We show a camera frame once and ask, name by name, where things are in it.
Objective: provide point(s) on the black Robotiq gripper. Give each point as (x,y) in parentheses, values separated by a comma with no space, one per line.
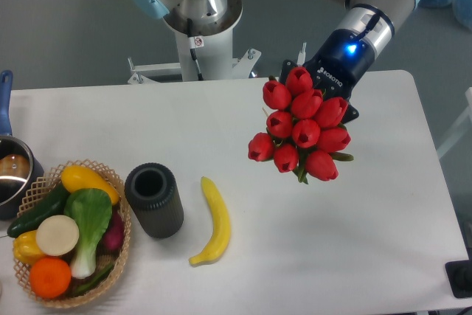
(337,67)

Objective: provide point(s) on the red tulip bouquet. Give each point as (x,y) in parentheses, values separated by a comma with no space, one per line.
(304,133)

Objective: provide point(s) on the dark grey ribbed vase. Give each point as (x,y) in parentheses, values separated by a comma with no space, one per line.
(152,193)

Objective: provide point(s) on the yellow banana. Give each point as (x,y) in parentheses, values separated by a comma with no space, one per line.
(222,228)

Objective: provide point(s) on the black device at table edge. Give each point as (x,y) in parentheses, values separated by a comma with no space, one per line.
(459,277)

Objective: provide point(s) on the purple red onion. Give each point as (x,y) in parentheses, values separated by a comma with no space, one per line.
(113,238)

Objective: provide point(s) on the green bok choy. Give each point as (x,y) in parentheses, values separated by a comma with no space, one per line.
(91,210)

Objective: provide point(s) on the yellow squash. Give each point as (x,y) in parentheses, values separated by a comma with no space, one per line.
(77,177)

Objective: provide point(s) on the woven wicker basket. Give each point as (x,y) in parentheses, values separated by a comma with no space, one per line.
(112,262)

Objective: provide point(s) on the green chili pepper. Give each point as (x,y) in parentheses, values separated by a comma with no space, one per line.
(93,282)

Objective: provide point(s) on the dark green cucumber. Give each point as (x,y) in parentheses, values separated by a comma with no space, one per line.
(51,204)

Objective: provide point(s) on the orange fruit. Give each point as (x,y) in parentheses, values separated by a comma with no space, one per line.
(50,277)

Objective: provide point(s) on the yellow bell pepper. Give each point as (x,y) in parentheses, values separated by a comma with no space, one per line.
(26,249)

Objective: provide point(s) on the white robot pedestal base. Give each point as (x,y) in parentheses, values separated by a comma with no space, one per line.
(203,30)

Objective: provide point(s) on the white frame at right edge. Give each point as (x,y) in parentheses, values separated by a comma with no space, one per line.
(457,130)

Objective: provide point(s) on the blue saucepan with handle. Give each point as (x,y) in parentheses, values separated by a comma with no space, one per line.
(19,167)

